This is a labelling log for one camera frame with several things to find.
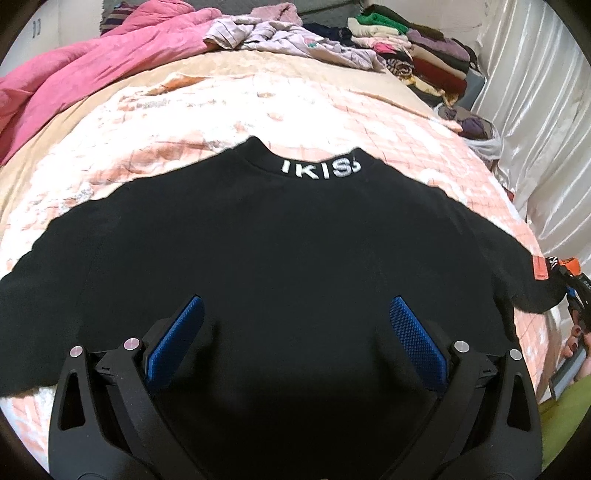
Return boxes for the mauve pink garment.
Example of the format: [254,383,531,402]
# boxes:
[249,2,303,26]

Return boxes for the pink quilted comforter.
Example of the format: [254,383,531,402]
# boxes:
[1,1,222,165]

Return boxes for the plastic bag of clothes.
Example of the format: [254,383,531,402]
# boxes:
[434,104,503,165]

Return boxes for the peach plaid cloud blanket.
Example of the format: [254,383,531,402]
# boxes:
[0,68,562,471]

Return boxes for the white satin curtain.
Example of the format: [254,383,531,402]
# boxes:
[476,1,590,270]

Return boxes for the black IKISS sweatshirt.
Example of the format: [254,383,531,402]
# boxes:
[1,138,565,479]

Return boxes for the lilac crumpled garment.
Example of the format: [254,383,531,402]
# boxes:
[204,16,388,73]

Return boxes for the right hand painted nails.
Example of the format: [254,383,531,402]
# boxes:
[562,325,591,382]

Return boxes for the stack of folded clothes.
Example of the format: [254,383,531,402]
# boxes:
[348,2,486,110]

